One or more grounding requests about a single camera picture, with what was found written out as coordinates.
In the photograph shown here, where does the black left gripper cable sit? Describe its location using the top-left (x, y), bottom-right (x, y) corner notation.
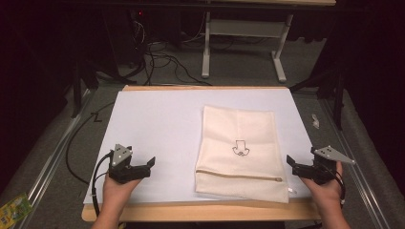
top-left (91, 150), bottom-right (115, 218)

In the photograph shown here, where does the green yellow packet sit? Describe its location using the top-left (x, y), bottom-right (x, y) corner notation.
top-left (0, 192), bottom-right (33, 229)

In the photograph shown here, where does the silver floor rail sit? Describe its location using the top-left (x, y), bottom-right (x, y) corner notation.
top-left (319, 98), bottom-right (391, 229)
top-left (13, 89), bottom-right (96, 229)

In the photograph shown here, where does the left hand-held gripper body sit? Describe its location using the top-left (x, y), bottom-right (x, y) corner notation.
top-left (108, 143), bottom-right (152, 184)

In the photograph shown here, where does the wooden table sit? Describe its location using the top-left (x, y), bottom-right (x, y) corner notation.
top-left (81, 84), bottom-right (322, 223)

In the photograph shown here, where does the tangle of black cables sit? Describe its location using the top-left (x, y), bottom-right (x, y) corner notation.
top-left (127, 12), bottom-right (214, 87)

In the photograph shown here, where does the person's right hand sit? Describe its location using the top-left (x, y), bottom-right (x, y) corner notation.
top-left (300, 160), bottom-right (344, 209)

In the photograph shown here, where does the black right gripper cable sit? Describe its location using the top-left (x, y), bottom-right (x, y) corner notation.
top-left (321, 156), bottom-right (347, 209)

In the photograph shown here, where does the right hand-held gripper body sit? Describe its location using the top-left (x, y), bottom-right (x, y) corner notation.
top-left (291, 145), bottom-right (356, 186)

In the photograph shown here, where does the white metal desk frame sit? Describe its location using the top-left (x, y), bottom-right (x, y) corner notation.
top-left (201, 10), bottom-right (294, 84)

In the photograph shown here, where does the white table mat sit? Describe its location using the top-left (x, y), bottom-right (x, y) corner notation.
top-left (83, 88), bottom-right (314, 205)

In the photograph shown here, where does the person's left hand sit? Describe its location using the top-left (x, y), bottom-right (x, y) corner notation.
top-left (102, 174), bottom-right (143, 214)

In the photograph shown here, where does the cream zippered cloth bag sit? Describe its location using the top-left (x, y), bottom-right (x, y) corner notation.
top-left (194, 105), bottom-right (290, 204)

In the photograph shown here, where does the black metal stand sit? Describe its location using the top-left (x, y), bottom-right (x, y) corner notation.
top-left (70, 60), bottom-right (99, 119)
top-left (288, 68), bottom-right (347, 132)

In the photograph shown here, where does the black floor cable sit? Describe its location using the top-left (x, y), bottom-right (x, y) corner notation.
top-left (65, 102), bottom-right (115, 186)

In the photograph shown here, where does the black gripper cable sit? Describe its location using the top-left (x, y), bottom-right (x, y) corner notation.
top-left (91, 150), bottom-right (115, 218)
top-left (321, 156), bottom-right (347, 209)

